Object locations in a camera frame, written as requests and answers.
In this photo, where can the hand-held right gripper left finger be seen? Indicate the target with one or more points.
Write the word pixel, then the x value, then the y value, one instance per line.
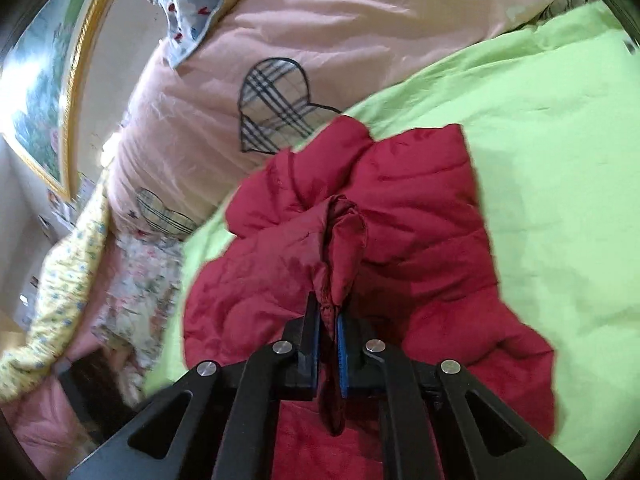
pixel 313 360

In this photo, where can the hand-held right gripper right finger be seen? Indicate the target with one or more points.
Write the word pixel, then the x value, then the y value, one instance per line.
pixel 344 360

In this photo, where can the red quilted jacket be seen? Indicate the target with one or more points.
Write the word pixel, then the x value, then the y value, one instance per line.
pixel 425 200

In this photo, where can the white floral cloth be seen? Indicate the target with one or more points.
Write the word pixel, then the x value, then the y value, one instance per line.
pixel 140 280

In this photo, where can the yellow floral cloth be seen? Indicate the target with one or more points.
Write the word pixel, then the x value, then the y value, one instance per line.
pixel 60 300

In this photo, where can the green blanket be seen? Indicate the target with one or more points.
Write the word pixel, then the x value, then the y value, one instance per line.
pixel 550 160

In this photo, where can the pink quilt with plaid hearts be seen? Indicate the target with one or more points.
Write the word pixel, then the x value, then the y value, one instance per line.
pixel 350 35

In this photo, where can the gold framed painting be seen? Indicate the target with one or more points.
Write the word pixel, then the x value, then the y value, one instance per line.
pixel 35 85

